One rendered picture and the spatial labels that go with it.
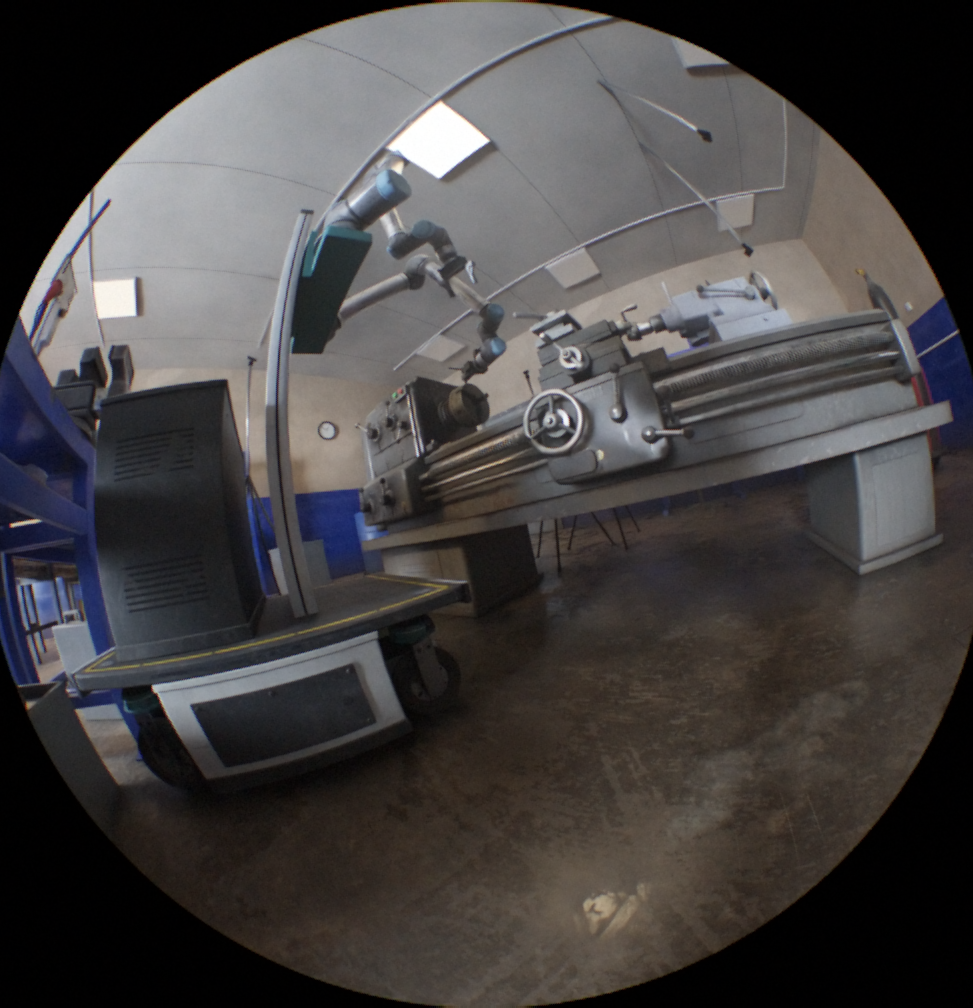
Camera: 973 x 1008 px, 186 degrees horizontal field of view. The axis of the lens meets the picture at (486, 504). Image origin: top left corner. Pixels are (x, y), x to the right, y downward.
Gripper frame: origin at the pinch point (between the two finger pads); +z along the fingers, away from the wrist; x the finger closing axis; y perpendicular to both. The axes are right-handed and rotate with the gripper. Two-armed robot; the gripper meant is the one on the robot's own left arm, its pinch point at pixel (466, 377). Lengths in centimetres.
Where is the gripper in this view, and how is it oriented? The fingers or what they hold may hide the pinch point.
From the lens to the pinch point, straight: 179.7
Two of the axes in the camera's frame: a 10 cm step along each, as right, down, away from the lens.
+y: 2.4, 9.7, -0.7
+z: -5.7, 2.0, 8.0
